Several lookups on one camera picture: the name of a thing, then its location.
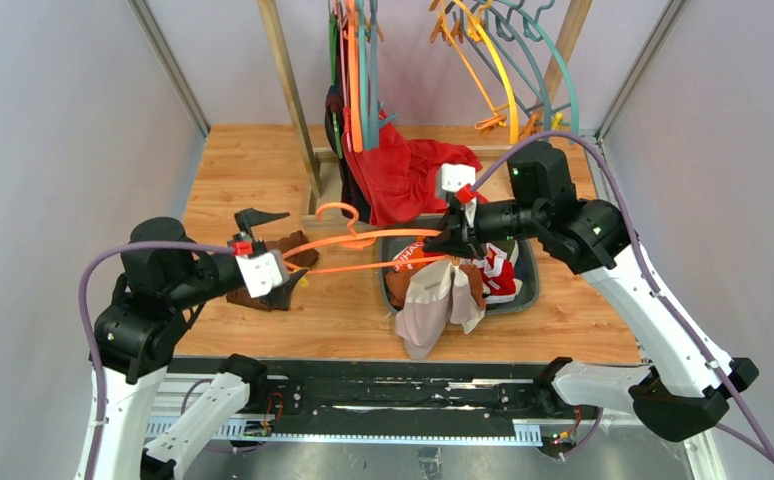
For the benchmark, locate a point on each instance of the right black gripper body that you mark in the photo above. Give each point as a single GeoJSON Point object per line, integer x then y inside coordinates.
{"type": "Point", "coordinates": [465, 221]}

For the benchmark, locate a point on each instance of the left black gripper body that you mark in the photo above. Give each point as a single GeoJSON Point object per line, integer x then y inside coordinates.
{"type": "Point", "coordinates": [220, 274]}

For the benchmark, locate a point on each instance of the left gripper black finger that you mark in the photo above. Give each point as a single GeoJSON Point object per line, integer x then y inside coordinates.
{"type": "Point", "coordinates": [249, 218]}
{"type": "Point", "coordinates": [279, 299]}

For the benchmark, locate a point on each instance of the pale pink underwear cream waistband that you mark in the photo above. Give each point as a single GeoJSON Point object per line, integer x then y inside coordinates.
{"type": "Point", "coordinates": [438, 295]}

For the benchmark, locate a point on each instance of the red underwear white trim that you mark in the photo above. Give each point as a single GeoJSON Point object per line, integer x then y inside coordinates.
{"type": "Point", "coordinates": [500, 283]}

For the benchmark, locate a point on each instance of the orange plastic hanger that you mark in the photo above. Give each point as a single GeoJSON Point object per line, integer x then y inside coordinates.
{"type": "Point", "coordinates": [352, 30]}
{"type": "Point", "coordinates": [359, 240]}

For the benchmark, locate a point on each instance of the blue-grey plastic clip hanger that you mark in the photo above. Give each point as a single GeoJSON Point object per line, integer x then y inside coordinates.
{"type": "Point", "coordinates": [505, 35]}

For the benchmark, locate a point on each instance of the teal plastic clip hanger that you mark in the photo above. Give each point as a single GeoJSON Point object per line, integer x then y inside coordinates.
{"type": "Point", "coordinates": [552, 60]}

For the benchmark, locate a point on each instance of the brown underwear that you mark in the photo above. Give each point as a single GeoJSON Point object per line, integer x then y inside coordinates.
{"type": "Point", "coordinates": [398, 285]}

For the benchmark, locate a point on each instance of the yellow plastic clip hanger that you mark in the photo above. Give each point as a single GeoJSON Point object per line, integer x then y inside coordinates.
{"type": "Point", "coordinates": [459, 26]}

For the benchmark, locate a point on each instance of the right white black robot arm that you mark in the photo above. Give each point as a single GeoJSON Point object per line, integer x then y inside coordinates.
{"type": "Point", "coordinates": [685, 384]}

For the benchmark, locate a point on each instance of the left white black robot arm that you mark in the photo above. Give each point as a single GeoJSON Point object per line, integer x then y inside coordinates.
{"type": "Point", "coordinates": [167, 280]}

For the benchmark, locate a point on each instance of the orange underwear in basin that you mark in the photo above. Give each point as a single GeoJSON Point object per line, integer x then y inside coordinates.
{"type": "Point", "coordinates": [413, 257]}

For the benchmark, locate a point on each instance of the teal plastic hanger pair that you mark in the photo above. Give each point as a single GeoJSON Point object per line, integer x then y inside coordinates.
{"type": "Point", "coordinates": [368, 37]}

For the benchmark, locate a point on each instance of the grey plastic basin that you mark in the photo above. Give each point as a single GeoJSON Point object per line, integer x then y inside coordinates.
{"type": "Point", "coordinates": [521, 255]}

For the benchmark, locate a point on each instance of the large red garment hanging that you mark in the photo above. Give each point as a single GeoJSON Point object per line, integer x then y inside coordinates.
{"type": "Point", "coordinates": [398, 178]}

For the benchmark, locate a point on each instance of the dark navy garment hanging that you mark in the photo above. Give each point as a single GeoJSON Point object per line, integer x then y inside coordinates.
{"type": "Point", "coordinates": [334, 123]}

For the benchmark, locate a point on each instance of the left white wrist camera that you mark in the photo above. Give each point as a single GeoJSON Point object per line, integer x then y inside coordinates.
{"type": "Point", "coordinates": [262, 273]}

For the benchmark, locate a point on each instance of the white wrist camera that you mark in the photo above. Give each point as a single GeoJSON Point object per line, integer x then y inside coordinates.
{"type": "Point", "coordinates": [262, 273]}
{"type": "Point", "coordinates": [451, 178]}

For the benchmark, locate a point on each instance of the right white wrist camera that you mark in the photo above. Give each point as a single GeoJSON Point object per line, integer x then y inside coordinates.
{"type": "Point", "coordinates": [451, 178]}

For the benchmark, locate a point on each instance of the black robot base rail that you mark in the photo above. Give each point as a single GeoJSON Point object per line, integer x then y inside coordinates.
{"type": "Point", "coordinates": [406, 403]}

